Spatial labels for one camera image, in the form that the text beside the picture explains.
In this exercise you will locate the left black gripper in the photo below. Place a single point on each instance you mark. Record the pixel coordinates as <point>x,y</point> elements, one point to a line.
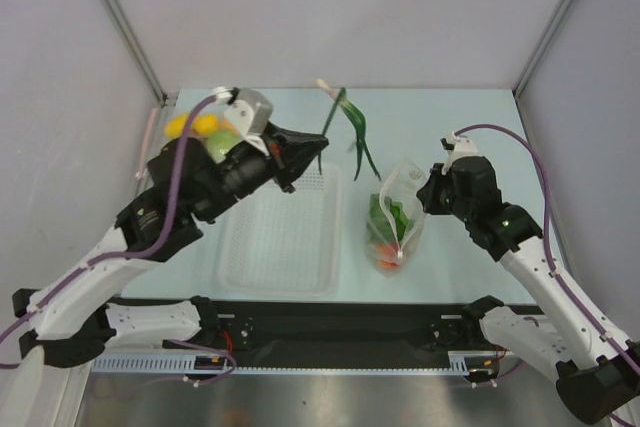
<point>291,153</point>

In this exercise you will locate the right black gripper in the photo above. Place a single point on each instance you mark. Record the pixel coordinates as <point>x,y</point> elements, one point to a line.
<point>435,192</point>

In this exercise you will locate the clear zip top bag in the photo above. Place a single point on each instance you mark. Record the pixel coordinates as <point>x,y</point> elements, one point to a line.
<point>401,185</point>

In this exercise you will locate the fake green onion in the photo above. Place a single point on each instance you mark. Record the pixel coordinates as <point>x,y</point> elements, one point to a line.
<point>341,103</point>

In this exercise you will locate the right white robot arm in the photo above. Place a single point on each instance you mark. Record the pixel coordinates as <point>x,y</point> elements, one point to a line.
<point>593,364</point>

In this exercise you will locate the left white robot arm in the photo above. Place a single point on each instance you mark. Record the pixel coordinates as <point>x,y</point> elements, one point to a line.
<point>78,317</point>

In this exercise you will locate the fake green lettuce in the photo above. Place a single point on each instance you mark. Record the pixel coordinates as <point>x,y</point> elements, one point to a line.
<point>388,223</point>

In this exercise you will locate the orange fake peach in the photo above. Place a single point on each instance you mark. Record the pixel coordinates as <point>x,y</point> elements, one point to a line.
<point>227,124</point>

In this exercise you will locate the zip bag of fake fruit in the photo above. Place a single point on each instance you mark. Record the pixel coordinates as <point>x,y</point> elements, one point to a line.
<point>140,173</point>

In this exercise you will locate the pale green fake cabbage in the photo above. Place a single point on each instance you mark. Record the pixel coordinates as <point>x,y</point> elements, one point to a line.
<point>219,143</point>

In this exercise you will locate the fake red orange pepper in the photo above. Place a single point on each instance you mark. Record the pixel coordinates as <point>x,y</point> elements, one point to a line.
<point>386,256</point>

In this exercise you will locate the yellow fake lemon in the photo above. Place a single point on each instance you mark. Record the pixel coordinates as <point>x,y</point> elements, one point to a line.
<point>205,125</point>

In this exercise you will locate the yellow fake mango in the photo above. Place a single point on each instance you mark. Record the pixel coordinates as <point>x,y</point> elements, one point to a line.
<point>176,126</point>

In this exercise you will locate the white perforated plastic basket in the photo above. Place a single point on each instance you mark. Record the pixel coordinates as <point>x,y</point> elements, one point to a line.
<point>285,245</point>

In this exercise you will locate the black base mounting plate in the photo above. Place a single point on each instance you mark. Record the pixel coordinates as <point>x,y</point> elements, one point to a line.
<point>354,331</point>

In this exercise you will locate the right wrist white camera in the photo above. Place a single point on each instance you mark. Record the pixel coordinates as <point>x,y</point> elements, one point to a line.
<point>456,147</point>

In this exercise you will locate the wrist white camera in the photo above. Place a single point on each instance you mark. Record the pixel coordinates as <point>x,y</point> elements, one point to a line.
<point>456,147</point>
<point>248,111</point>

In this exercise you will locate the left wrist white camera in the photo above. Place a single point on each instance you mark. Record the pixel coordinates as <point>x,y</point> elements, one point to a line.
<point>248,111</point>

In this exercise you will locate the white slotted cable duct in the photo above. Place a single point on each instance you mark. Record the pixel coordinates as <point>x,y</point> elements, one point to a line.
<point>200,363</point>

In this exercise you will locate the left aluminium frame post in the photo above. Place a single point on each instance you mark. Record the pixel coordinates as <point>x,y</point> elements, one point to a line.
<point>120,20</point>

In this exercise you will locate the aluminium frame post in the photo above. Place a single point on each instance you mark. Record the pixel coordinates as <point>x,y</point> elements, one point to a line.
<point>550,32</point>
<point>120,20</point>

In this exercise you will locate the right aluminium frame post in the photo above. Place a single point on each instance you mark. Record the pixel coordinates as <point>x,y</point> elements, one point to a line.
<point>550,32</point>

